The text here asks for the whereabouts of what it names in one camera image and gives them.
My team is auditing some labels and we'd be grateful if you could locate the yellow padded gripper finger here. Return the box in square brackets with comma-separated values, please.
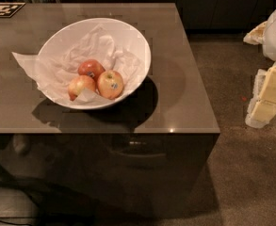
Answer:
[243, 22, 267, 45]
[245, 62, 276, 128]

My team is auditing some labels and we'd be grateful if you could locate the yellow-red apple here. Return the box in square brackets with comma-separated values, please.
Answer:
[97, 70, 124, 100]

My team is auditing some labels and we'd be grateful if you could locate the white bowl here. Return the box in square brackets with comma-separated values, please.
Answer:
[36, 17, 152, 110]

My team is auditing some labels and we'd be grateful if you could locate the red apple at back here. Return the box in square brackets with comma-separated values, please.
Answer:
[77, 59, 106, 81]

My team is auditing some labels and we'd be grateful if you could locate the red-yellow apple front left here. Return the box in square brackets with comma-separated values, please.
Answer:
[68, 75, 96, 101]

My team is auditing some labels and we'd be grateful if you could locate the white crumpled paper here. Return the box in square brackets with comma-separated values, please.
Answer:
[11, 24, 144, 105]

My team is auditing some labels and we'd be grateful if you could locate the black white fiducial marker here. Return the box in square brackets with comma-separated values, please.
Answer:
[0, 2, 24, 18]

